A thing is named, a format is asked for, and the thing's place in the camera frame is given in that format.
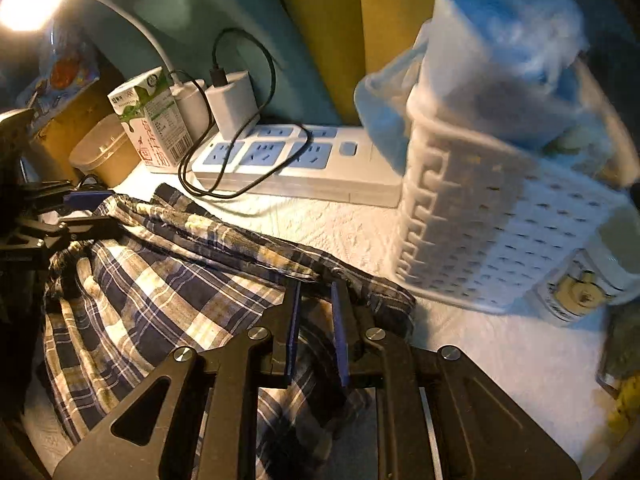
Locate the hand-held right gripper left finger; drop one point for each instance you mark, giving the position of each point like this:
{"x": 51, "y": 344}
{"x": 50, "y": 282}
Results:
{"x": 292, "y": 332}

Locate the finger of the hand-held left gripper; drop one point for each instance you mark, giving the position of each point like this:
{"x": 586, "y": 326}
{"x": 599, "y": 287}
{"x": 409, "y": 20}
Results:
{"x": 75, "y": 230}
{"x": 87, "y": 198}

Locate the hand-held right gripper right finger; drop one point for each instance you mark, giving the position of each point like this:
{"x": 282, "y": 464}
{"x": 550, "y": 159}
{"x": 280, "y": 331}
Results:
{"x": 340, "y": 335}

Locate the plaid pants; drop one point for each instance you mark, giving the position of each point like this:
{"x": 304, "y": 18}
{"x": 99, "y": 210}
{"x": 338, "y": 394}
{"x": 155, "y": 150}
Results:
{"x": 150, "y": 285}

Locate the brown paper bowl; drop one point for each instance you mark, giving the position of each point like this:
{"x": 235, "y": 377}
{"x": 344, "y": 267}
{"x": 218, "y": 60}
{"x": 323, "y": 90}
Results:
{"x": 102, "y": 152}

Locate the green and white milk carton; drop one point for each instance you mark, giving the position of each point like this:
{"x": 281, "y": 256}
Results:
{"x": 155, "y": 120}

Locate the white embossed table cover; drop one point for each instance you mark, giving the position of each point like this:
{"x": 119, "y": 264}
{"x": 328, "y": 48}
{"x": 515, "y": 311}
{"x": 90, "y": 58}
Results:
{"x": 350, "y": 230}

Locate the white power strip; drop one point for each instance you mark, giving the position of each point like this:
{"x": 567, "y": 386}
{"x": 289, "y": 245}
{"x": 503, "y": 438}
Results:
{"x": 310, "y": 160}

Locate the white perforated plastic basket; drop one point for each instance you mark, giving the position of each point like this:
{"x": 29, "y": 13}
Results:
{"x": 490, "y": 230}

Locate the light blue packet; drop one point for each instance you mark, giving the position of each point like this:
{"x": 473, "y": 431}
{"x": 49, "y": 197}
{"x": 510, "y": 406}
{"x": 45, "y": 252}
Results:
{"x": 385, "y": 110}

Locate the white bear print mug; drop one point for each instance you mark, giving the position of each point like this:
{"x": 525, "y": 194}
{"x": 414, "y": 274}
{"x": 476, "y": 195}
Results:
{"x": 580, "y": 285}

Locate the grey knitted cloth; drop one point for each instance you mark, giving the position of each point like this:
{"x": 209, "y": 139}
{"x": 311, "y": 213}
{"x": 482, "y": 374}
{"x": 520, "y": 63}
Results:
{"x": 622, "y": 350}

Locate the yellow duck print wipes pack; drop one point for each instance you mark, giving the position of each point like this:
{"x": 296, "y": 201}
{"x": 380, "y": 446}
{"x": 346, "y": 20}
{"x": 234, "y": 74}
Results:
{"x": 627, "y": 407}

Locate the yellow cloth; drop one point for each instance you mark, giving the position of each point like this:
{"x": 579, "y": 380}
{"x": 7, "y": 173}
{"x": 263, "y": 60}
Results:
{"x": 375, "y": 25}

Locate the blue plastic-wrapped pack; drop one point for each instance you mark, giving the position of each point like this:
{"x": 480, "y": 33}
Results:
{"x": 500, "y": 50}

